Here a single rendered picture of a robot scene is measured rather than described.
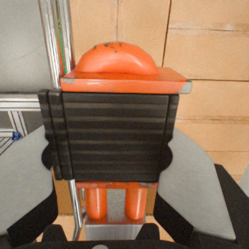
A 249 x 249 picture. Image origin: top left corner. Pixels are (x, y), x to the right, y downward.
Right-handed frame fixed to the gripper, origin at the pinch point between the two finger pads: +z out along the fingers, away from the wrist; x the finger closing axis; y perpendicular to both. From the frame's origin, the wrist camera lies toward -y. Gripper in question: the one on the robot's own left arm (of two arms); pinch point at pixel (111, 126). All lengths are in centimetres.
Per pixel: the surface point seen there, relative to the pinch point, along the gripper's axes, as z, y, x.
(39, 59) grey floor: 121, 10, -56
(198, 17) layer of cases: 66, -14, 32
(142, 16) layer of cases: 66, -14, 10
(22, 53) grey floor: 121, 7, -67
